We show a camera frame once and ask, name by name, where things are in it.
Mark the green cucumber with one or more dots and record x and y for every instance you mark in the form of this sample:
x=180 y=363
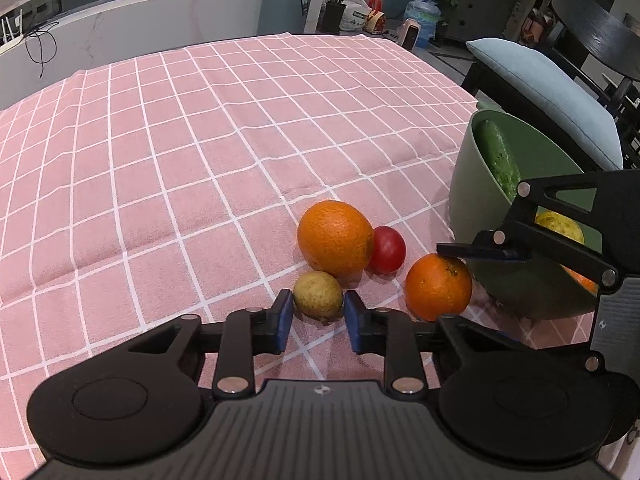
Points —
x=497 y=155

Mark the grey round trash can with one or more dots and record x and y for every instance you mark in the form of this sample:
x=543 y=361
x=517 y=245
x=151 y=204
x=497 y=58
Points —
x=285 y=7

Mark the black round table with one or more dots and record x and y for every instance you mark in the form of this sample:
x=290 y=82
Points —
x=600 y=30

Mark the yellow-green guava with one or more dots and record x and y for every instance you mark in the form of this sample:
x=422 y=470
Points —
x=560 y=224

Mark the light blue seat cushion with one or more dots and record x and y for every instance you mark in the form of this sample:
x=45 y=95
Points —
x=540 y=85

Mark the pink checked tablecloth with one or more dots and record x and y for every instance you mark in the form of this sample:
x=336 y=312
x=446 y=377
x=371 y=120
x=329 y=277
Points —
x=150 y=160

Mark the orange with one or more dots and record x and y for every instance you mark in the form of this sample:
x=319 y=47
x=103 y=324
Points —
x=437 y=287
x=582 y=280
x=335 y=237

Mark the green colander bowl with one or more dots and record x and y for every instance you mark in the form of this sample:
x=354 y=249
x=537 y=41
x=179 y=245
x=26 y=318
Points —
x=465 y=185

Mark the white plastic bag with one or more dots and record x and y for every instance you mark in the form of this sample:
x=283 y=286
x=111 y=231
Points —
x=355 y=12

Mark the blue water jug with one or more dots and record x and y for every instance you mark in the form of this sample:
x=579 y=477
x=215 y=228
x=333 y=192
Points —
x=422 y=15

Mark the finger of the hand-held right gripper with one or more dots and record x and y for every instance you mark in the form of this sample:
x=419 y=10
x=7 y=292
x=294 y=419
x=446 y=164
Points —
x=500 y=250

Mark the small white pink heater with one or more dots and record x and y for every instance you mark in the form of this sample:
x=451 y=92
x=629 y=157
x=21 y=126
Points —
x=409 y=34

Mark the small tan round fruit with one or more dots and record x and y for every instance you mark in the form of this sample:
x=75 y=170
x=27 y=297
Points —
x=317 y=294

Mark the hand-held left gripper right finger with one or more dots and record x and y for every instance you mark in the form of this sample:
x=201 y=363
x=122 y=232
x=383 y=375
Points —
x=352 y=328

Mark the dark storage cabinet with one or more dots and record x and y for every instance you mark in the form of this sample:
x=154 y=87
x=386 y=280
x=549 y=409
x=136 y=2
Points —
x=485 y=10

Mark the white wifi router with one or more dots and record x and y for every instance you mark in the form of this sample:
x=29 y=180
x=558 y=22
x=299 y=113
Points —
x=11 y=30

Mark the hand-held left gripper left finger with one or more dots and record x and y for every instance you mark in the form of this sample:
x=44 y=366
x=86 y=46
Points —
x=286 y=321

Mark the white marble media cabinet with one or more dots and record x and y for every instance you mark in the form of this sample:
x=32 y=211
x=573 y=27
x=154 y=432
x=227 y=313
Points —
x=125 y=30

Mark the red tomato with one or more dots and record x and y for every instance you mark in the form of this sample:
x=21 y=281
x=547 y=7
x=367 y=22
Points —
x=387 y=250

